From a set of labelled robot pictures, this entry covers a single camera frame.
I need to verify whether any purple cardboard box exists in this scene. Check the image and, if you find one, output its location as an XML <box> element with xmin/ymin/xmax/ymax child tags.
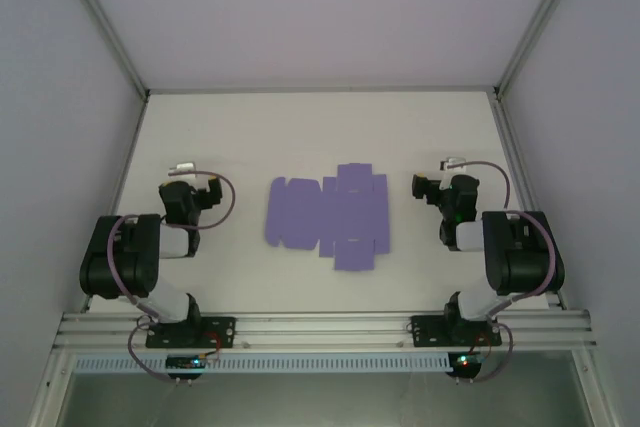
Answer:
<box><xmin>264</xmin><ymin>162</ymin><xmax>392</xmax><ymax>273</ymax></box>

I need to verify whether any left circuit board with LEDs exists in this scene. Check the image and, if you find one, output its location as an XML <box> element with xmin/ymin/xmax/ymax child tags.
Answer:
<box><xmin>165</xmin><ymin>354</ymin><xmax>207</xmax><ymax>374</ymax></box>

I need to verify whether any circuit board with leds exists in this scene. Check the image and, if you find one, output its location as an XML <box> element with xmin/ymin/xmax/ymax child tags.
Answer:
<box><xmin>165</xmin><ymin>354</ymin><xmax>207</xmax><ymax>374</ymax></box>
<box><xmin>447</xmin><ymin>352</ymin><xmax>484</xmax><ymax>374</ymax></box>

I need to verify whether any right circuit board with LEDs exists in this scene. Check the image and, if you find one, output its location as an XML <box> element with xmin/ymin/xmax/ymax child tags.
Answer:
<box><xmin>447</xmin><ymin>352</ymin><xmax>484</xmax><ymax>374</ymax></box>

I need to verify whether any grey left wrist camera cable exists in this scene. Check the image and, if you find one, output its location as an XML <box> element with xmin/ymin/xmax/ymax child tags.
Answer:
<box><xmin>187</xmin><ymin>170</ymin><xmax>238</xmax><ymax>232</ymax></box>

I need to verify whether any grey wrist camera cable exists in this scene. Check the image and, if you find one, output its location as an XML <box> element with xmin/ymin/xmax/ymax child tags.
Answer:
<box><xmin>449</xmin><ymin>159</ymin><xmax>513</xmax><ymax>211</ymax></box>
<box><xmin>187</xmin><ymin>170</ymin><xmax>238</xmax><ymax>232</ymax></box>

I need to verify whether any grey right wrist camera cable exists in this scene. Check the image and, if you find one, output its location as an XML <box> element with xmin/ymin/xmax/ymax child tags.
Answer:
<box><xmin>449</xmin><ymin>159</ymin><xmax>513</xmax><ymax>211</ymax></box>

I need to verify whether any grey left arm cable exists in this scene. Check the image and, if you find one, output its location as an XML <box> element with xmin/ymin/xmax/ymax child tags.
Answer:
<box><xmin>109</xmin><ymin>215</ymin><xmax>162</xmax><ymax>321</ymax></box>

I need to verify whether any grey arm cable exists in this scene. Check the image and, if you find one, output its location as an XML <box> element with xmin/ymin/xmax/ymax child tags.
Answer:
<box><xmin>109</xmin><ymin>215</ymin><xmax>162</xmax><ymax>321</ymax></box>
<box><xmin>483</xmin><ymin>210</ymin><xmax>561</xmax><ymax>321</ymax></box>

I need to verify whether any grey right arm cable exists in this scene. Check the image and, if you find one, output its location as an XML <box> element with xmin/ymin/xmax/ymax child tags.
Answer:
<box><xmin>483</xmin><ymin>210</ymin><xmax>561</xmax><ymax>321</ymax></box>

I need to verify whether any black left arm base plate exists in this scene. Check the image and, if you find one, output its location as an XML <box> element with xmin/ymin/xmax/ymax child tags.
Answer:
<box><xmin>144</xmin><ymin>315</ymin><xmax>237</xmax><ymax>350</ymax></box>

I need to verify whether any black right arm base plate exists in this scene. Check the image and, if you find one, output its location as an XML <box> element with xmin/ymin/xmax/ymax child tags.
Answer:
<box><xmin>409</xmin><ymin>314</ymin><xmax>503</xmax><ymax>349</ymax></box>

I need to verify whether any red wire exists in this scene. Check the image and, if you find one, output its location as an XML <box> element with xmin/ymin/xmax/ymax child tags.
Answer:
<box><xmin>204</xmin><ymin>331</ymin><xmax>224</xmax><ymax>364</ymax></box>
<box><xmin>471</xmin><ymin>331</ymin><xmax>494</xmax><ymax>361</ymax></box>

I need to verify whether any grey left base cable loop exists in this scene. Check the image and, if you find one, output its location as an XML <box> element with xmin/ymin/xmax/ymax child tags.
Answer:
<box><xmin>127</xmin><ymin>314</ymin><xmax>202</xmax><ymax>382</ymax></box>

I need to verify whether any grey base cable loop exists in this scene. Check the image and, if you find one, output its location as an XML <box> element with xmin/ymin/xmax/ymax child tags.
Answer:
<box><xmin>127</xmin><ymin>314</ymin><xmax>202</xmax><ymax>382</ymax></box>
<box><xmin>452</xmin><ymin>321</ymin><xmax>515</xmax><ymax>384</ymax></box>

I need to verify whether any grey right base cable loop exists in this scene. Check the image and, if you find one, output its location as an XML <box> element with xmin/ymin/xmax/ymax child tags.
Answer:
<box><xmin>452</xmin><ymin>321</ymin><xmax>515</xmax><ymax>384</ymax></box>

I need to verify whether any aluminium mounting rail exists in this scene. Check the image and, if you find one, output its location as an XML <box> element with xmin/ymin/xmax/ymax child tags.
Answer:
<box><xmin>51</xmin><ymin>308</ymin><xmax>597</xmax><ymax>349</ymax></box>

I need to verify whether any aluminium frame post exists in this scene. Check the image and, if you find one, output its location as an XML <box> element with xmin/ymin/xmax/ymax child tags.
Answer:
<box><xmin>492</xmin><ymin>0</ymin><xmax>587</xmax><ymax>98</ymax></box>
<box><xmin>52</xmin><ymin>0</ymin><xmax>151</xmax><ymax>98</ymax></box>

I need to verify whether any light blue slotted cable duct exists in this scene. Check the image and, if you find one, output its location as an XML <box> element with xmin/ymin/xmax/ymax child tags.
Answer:
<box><xmin>72</xmin><ymin>352</ymin><xmax>452</xmax><ymax>374</ymax></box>

